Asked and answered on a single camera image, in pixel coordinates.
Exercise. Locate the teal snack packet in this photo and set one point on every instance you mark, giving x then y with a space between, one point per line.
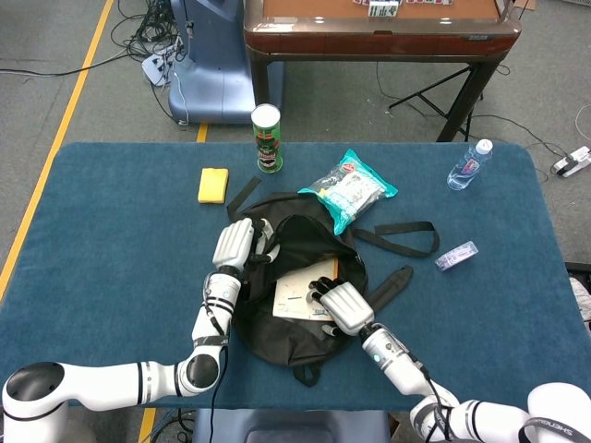
351 194

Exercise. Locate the green Pringles can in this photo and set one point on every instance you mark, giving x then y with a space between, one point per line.
268 147

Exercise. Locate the mahjong tiles green bamboo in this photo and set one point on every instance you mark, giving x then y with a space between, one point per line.
383 9

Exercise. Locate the blue machine stand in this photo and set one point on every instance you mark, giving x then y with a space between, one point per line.
208 69

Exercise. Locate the brown mahjong table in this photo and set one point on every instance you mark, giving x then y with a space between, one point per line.
369 44

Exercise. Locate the clear box with purple pieces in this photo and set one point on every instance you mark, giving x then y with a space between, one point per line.
456 256

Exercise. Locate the blue table cloth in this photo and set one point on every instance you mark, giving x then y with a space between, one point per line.
115 231

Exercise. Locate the mahjong tiles red characters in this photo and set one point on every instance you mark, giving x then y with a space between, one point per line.
427 2

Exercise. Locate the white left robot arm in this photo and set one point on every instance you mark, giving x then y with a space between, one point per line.
92 385

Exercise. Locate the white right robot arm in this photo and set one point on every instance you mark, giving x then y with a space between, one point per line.
397 360

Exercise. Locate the clear plastic water bottle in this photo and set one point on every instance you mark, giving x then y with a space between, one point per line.
466 168

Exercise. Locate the white book with orange spine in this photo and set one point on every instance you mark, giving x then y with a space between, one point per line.
295 290

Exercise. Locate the black fabric backpack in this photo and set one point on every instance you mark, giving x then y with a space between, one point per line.
295 341

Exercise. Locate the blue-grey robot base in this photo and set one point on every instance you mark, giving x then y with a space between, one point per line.
291 427

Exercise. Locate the yellow sponge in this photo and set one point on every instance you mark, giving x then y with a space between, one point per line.
213 185

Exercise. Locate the white power strip black plug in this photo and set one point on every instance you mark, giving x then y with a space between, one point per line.
572 161

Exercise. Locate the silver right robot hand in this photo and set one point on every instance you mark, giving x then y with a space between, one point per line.
346 307

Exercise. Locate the white power strip with plugs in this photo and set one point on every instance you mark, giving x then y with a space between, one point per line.
154 69

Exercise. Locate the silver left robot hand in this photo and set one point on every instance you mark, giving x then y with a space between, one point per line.
235 244

